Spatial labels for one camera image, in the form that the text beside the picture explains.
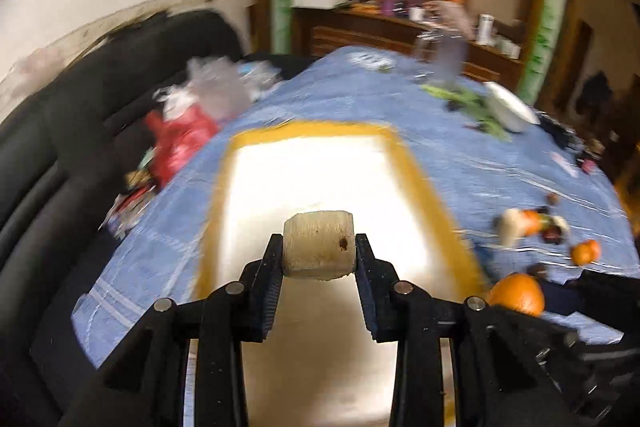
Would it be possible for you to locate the large orange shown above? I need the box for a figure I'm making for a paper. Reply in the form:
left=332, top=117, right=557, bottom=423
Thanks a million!
left=487, top=273, right=544, bottom=317

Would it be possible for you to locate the small mandarin orange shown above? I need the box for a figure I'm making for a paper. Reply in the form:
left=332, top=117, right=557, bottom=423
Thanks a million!
left=570, top=239, right=601, bottom=267

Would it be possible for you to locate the pale banana chunk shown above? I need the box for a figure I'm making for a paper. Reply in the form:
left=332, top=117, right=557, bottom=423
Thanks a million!
left=282, top=210, right=356, bottom=281

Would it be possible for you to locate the blue checked tablecloth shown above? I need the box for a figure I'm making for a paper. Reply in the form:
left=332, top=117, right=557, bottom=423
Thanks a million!
left=70, top=44, right=640, bottom=427

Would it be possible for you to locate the yellow rimmed white tray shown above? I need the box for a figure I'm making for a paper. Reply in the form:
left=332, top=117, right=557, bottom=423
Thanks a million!
left=194, top=121, right=486, bottom=426

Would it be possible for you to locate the red plastic bag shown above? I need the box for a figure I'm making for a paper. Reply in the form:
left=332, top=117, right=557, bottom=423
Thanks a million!
left=144, top=103, right=219, bottom=187

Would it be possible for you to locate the black leather sofa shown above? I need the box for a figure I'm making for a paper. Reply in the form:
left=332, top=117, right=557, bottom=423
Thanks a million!
left=1, top=10, right=311, bottom=426

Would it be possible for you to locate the white ceramic bowl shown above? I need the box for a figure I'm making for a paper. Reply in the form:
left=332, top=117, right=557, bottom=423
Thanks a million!
left=485, top=81, right=540, bottom=133

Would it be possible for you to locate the green leafy vegetable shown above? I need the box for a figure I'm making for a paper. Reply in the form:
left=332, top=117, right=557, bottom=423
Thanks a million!
left=421, top=84, right=511, bottom=142

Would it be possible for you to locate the clear plastic bag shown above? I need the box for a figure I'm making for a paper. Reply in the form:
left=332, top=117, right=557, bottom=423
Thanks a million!
left=153, top=57, right=283, bottom=124

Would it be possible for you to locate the clear glass pitcher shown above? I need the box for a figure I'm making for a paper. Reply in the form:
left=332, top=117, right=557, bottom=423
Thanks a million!
left=412, top=26, right=468, bottom=90

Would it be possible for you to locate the white tube on sideboard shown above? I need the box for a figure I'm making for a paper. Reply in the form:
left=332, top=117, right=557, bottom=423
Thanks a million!
left=475, top=14, right=495, bottom=46

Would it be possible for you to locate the pink plastic bag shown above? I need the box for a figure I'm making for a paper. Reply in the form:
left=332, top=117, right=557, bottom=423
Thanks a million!
left=433, top=0, right=475, bottom=41

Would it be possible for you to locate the dark wooden sideboard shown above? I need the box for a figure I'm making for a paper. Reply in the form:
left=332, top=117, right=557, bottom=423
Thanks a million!
left=292, top=8, right=524, bottom=90

